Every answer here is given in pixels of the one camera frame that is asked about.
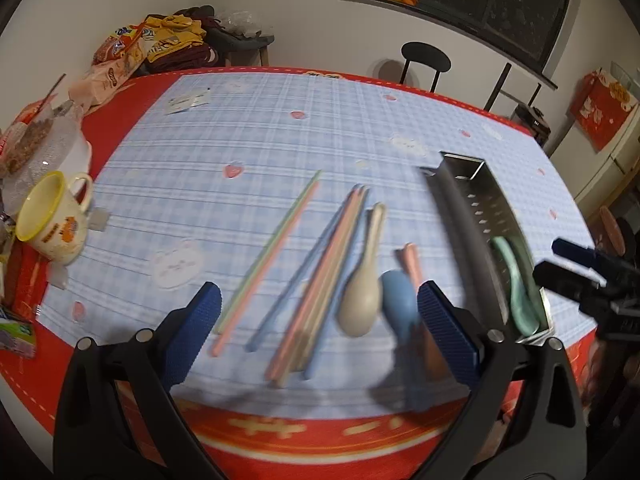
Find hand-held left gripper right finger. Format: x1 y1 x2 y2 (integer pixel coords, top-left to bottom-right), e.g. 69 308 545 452
417 280 588 480

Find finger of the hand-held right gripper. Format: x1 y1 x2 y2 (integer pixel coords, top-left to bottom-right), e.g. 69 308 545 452
532 261 603 303
551 238 628 273

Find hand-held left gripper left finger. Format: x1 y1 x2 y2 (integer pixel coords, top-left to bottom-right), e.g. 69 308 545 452
54 281 223 480

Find green spoon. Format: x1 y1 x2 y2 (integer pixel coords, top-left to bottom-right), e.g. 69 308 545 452
490 236 543 336

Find blue spoon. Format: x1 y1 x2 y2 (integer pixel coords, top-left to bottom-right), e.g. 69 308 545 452
380 269 426 356

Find pink spoon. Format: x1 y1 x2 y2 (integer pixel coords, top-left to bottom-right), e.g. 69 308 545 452
397 242 456 383

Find beige spoon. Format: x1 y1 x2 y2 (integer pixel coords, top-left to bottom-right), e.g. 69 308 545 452
337 202 388 338

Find blue chopstick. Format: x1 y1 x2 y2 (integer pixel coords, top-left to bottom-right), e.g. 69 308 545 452
245 187 358 353
302 205 376 381

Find green chopstick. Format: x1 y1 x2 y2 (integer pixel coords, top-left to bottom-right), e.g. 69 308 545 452
214 170 323 336

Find steel utensil holder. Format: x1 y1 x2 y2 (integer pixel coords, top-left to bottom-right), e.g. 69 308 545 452
420 152 553 346

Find beige chopstick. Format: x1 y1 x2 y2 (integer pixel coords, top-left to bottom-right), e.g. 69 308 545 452
272 187 371 388

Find pink round stool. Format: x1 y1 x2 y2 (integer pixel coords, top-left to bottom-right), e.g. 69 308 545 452
599 206 628 257

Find white cabinet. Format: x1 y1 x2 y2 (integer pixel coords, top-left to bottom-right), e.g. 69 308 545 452
574 105 640 211

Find black appliance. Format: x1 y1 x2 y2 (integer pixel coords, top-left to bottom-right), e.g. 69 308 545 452
515 102 552 150

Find red gift box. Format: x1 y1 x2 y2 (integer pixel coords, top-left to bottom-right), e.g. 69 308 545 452
570 67 640 153

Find cream cup with yellow rim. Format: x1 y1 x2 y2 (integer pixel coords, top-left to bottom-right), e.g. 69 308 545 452
15 170 95 266

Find red packet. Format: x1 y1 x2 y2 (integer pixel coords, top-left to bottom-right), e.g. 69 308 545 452
0 242 49 322

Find green box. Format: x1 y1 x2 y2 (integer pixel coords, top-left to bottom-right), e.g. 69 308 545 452
0 307 38 359

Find black metal stand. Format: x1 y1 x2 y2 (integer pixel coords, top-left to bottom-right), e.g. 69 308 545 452
484 62 543 113

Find blue plaid tablecloth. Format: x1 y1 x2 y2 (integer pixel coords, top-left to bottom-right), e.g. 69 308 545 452
37 67 598 421

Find white paper card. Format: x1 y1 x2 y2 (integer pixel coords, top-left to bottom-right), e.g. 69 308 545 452
165 90 212 116

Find clear plastic food container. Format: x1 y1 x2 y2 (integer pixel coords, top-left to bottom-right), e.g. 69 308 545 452
0 102 93 203

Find black round chair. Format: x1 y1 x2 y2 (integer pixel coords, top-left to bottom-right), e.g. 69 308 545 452
400 41 453 93

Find dark window sill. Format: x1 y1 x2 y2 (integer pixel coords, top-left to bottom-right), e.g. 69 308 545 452
339 0 559 92

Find dark red clothes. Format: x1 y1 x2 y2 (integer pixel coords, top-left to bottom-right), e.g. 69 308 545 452
145 5 221 77

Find grey chair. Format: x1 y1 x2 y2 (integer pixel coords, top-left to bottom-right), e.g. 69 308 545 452
205 7 276 67

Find orange snack bag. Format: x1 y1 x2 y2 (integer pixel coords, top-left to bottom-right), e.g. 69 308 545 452
92 24 151 67

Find yellow clothes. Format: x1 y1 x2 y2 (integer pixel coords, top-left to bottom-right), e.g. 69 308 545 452
144 14 207 62

